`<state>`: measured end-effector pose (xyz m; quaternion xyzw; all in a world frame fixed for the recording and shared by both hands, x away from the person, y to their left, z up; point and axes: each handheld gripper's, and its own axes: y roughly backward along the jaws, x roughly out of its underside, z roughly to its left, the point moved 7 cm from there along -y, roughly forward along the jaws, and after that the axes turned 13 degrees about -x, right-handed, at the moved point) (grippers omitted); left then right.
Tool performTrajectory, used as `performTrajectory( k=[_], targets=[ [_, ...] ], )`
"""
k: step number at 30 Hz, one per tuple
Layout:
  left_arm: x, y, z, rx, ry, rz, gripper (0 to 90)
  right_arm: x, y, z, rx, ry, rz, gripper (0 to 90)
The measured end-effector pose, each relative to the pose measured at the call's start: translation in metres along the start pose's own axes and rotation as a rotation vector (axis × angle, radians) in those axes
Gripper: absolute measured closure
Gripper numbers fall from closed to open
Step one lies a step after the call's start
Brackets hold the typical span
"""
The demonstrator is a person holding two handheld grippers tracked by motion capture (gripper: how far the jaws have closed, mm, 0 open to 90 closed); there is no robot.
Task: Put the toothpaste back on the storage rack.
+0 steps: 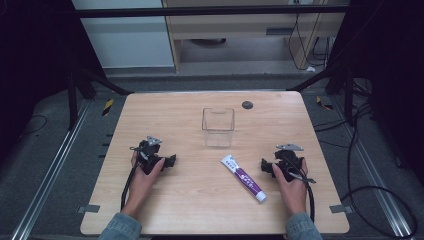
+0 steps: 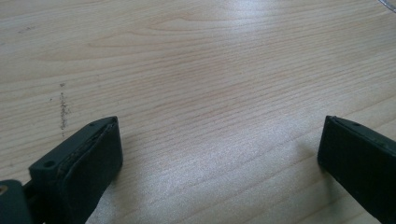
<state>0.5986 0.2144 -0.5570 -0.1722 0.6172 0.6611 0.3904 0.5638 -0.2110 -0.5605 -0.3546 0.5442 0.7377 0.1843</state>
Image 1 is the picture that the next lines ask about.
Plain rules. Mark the aluminium floor rail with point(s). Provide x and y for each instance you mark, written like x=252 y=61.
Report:
x=376 y=173
x=50 y=170

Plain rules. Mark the white plug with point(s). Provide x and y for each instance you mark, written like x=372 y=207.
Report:
x=310 y=69

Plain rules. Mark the grey tape piece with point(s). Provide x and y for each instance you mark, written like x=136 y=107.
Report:
x=340 y=209
x=88 y=209

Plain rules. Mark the person's right hand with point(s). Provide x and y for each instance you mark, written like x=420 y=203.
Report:
x=293 y=195

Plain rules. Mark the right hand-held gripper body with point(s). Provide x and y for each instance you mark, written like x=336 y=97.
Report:
x=288 y=163

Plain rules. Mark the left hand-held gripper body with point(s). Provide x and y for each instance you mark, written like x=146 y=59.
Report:
x=149 y=151

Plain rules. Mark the yellow and black tape strip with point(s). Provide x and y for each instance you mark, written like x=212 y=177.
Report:
x=107 y=107
x=324 y=104

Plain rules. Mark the light wooden desk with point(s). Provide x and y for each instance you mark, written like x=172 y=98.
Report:
x=233 y=26

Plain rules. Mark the black horizontal frame bar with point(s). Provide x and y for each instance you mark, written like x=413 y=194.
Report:
x=200 y=11

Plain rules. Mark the dark round table grommet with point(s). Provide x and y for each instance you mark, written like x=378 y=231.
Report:
x=247 y=105

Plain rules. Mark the white cabinet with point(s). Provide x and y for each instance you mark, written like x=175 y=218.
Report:
x=126 y=43

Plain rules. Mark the white and purple toothpaste tube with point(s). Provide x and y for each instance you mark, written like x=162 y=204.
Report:
x=245 y=178

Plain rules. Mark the clear plastic container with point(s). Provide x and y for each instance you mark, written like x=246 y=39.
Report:
x=218 y=126

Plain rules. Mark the person's left hand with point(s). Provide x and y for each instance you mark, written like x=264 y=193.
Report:
x=141 y=186

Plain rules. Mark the black metal stand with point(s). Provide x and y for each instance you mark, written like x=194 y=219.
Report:
x=348 y=96
x=72 y=100

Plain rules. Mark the black curtain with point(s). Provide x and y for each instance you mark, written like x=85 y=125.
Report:
x=393 y=66
x=33 y=60

